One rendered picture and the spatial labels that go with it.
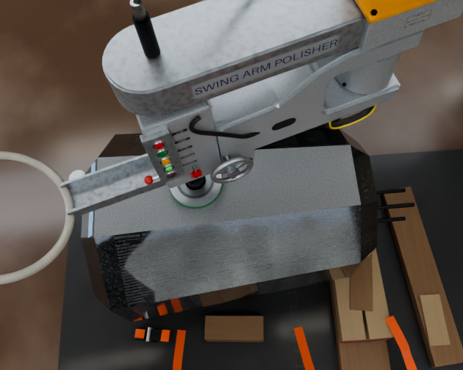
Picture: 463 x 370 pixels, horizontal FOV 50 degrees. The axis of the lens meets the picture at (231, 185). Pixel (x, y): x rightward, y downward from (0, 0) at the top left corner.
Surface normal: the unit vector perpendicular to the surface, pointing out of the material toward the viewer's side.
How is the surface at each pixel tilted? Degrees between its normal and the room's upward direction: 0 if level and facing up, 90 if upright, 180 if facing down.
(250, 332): 0
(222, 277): 45
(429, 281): 0
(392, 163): 0
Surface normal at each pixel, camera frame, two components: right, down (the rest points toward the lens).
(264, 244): 0.03, 0.37
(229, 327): -0.07, -0.39
